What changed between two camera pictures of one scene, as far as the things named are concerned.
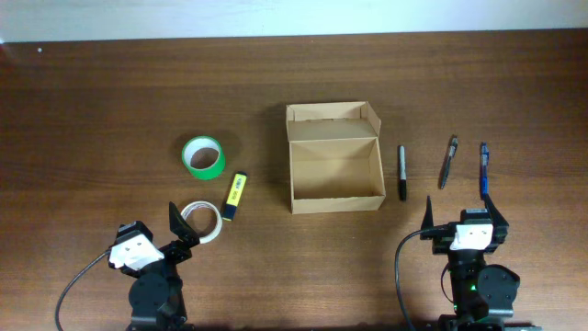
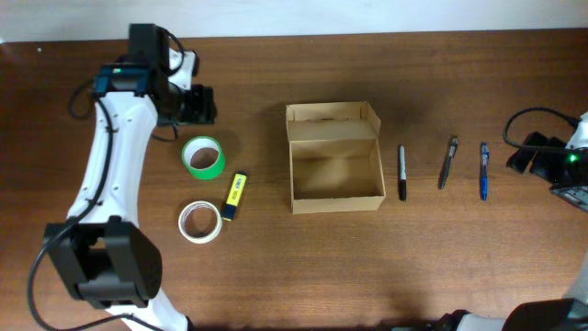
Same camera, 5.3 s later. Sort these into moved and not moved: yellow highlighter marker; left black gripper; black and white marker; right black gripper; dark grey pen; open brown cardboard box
Moved: right black gripper; left black gripper
Not moved: dark grey pen; black and white marker; open brown cardboard box; yellow highlighter marker
